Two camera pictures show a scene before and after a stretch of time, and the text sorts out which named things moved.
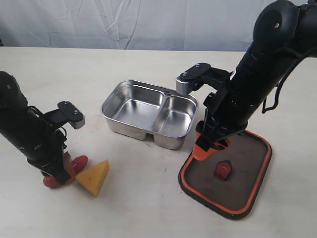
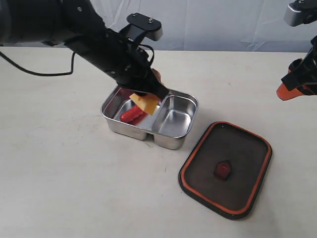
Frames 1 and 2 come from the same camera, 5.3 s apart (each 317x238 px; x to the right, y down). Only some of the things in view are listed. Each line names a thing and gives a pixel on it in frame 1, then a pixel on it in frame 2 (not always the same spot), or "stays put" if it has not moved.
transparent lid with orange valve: x=230 y=180 stays put
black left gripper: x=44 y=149 -> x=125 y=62
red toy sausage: x=79 y=163 -> x=134 y=115
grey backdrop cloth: x=174 y=25 stays put
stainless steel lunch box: x=133 y=109 stays put
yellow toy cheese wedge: x=92 y=178 -> x=147 y=102
